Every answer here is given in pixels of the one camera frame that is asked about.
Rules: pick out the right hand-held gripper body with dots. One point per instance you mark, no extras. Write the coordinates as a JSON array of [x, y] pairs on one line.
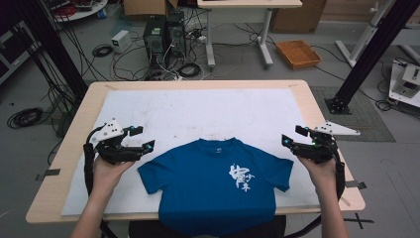
[[318, 150]]

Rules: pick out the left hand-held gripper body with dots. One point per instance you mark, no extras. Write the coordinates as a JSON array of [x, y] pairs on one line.
[[110, 150]]

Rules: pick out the blue printed T-shirt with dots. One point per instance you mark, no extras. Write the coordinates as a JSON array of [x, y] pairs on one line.
[[211, 195]]

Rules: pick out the person's left hand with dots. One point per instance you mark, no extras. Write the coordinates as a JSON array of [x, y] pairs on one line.
[[107, 177]]

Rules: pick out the person's right hand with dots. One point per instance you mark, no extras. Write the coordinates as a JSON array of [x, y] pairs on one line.
[[323, 177]]

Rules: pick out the light wooden table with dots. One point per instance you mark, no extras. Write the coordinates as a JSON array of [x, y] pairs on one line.
[[71, 172]]

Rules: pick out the grey tape piece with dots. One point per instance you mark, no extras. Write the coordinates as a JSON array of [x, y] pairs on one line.
[[49, 173], [356, 185]]

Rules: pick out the grey floor mat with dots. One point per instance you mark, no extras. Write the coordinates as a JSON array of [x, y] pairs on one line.
[[360, 115]]

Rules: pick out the beige tape strip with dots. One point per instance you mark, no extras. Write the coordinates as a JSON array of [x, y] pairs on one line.
[[345, 201]]

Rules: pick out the white foam mat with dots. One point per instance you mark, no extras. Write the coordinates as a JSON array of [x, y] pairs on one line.
[[198, 112]]

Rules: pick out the orange tray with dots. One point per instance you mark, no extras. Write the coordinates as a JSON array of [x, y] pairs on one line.
[[298, 54]]

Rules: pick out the black tape cross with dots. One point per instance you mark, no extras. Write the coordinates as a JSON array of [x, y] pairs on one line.
[[359, 220]]

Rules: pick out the person's dark clothed lap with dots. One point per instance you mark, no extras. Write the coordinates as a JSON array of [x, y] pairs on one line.
[[142, 229]]

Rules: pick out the white power supply box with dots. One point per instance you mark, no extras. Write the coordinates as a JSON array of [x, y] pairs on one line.
[[121, 41]]

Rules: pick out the black computer tower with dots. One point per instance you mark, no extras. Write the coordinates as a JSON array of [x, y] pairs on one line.
[[154, 36], [175, 34]]

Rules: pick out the white metal stand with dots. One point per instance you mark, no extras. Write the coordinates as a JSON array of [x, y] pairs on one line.
[[361, 39]]

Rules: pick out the white device on board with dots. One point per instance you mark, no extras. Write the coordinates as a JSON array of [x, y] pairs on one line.
[[406, 84]]

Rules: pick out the large cardboard box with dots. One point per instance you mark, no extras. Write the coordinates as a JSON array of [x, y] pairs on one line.
[[297, 16]]

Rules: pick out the small cardboard box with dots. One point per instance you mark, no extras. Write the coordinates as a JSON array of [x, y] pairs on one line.
[[145, 7]]

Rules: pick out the round white table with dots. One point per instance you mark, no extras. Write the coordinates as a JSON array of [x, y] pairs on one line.
[[79, 10]]

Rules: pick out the grey equipment rack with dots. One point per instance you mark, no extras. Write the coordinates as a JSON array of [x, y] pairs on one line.
[[15, 56]]

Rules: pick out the white-legged desk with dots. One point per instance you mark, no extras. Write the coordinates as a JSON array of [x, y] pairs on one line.
[[251, 3]]

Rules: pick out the black frame post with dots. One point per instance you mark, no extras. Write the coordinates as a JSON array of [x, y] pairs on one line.
[[56, 49], [373, 49]]

